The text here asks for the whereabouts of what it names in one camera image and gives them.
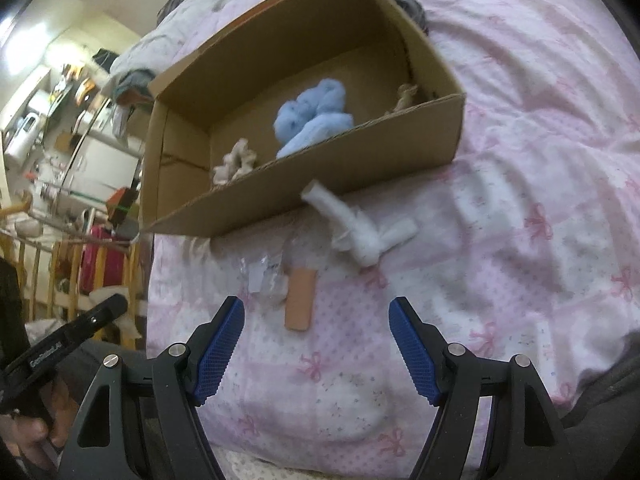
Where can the red storage box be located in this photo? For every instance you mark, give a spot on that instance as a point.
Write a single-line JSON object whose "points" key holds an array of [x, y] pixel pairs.
{"points": [[102, 260]]}

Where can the cardboard box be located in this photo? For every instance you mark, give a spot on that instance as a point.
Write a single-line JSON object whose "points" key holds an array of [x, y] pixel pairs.
{"points": [[310, 180]]}

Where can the white kitchen counter cabinet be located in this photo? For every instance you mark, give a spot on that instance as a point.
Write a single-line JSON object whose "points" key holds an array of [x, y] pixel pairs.
{"points": [[110, 165]]}

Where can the person's left hand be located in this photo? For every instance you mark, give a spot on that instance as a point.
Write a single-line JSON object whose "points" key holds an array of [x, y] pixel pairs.
{"points": [[62, 410]]}

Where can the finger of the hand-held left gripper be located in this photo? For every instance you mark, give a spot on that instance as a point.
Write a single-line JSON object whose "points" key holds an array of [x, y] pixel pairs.
{"points": [[97, 317]]}

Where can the black hanging garment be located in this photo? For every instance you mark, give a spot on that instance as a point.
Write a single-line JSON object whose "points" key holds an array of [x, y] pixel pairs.
{"points": [[104, 57]]}

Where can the person's leg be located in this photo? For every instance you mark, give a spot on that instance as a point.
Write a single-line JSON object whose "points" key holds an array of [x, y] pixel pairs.
{"points": [[82, 362], [610, 410]]}

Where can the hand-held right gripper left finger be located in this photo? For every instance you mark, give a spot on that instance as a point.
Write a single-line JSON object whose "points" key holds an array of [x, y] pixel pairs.
{"points": [[217, 355]]}

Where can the grey floral duvet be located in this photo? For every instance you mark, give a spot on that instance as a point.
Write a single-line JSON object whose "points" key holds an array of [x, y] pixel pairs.
{"points": [[165, 30]]}

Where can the fluffy light blue scrunchie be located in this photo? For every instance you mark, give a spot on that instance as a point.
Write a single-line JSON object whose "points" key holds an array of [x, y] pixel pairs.
{"points": [[310, 115]]}

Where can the small cream scrunchie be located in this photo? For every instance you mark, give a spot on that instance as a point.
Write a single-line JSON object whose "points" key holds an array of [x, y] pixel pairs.
{"points": [[235, 160]]}

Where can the dark pillow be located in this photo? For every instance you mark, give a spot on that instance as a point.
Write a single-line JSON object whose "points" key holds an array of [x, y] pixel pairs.
{"points": [[172, 6]]}

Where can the blue cloth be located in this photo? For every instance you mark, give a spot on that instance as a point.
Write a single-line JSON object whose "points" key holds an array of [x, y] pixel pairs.
{"points": [[132, 87]]}

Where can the yellow rack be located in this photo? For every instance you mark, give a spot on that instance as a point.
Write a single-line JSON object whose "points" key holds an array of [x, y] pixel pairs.
{"points": [[60, 275]]}

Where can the pink bow-print blanket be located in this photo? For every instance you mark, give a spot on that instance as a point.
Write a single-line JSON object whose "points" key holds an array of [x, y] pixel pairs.
{"points": [[525, 160]]}

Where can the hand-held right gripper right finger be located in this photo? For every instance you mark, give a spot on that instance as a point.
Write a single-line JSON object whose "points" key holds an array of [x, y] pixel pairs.
{"points": [[415, 355]]}

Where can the person's right leg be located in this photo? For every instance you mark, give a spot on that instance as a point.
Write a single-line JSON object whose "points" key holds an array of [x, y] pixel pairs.
{"points": [[610, 410]]}

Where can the white water heater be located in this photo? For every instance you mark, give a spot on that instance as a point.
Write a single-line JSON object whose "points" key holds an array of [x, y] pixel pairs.
{"points": [[22, 135]]}

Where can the clear plastic packet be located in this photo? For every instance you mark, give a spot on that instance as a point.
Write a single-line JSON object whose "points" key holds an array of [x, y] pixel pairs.
{"points": [[265, 280]]}

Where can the brown card tag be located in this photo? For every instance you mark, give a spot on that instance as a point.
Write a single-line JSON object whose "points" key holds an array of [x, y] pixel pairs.
{"points": [[300, 300]]}

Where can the person's left leg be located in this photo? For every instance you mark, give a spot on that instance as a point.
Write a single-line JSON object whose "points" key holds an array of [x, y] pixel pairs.
{"points": [[82, 362]]}

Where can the white socks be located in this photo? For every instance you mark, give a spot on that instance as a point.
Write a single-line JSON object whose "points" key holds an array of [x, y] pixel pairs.
{"points": [[360, 232]]}

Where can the beige lace scrunchie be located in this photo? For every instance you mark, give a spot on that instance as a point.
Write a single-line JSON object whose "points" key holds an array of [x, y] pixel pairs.
{"points": [[406, 96]]}

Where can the dark grey garment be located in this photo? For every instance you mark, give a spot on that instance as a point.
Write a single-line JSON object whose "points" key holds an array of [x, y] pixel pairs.
{"points": [[410, 5]]}

